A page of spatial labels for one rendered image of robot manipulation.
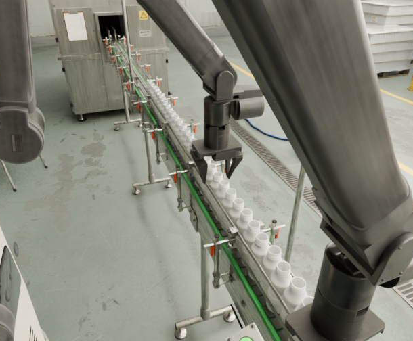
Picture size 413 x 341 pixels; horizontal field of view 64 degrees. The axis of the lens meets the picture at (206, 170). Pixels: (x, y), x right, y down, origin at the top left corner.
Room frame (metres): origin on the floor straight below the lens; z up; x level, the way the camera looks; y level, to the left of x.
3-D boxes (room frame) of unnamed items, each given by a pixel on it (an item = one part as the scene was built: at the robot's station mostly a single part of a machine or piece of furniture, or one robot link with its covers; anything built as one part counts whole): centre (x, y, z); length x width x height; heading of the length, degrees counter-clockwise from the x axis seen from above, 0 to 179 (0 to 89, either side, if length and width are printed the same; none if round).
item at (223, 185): (0.99, -0.06, 1.08); 0.06 x 0.06 x 0.17
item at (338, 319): (0.24, -0.15, 1.49); 0.10 x 0.07 x 0.07; 116
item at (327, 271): (0.24, -0.16, 1.55); 0.07 x 0.06 x 0.07; 112
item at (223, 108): (0.66, -0.03, 1.57); 0.07 x 0.06 x 0.07; 110
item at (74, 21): (4.22, 1.55, 1.22); 0.23 x 0.03 x 0.32; 110
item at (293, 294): (0.54, -0.23, 1.08); 0.06 x 0.06 x 0.17
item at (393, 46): (6.70, -3.21, 0.42); 1.23 x 1.04 x 0.83; 112
